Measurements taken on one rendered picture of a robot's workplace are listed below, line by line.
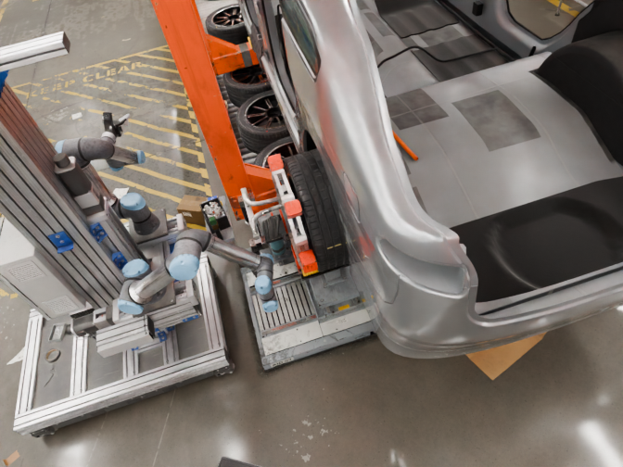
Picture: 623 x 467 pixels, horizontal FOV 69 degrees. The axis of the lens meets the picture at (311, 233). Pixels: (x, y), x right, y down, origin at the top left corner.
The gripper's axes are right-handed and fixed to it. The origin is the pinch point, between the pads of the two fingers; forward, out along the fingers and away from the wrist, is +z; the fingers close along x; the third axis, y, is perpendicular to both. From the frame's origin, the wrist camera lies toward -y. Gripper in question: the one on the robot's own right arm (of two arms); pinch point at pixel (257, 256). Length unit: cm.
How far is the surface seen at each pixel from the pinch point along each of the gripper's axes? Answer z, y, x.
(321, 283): 13, -60, -32
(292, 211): -5.4, 30.4, -23.1
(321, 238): -13.6, 14.8, -33.1
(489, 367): -66, -82, -110
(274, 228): -1.7, 18.8, -13.0
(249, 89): 218, -33, -30
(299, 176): 12.1, 34.7, -32.3
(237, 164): 60, 14, -4
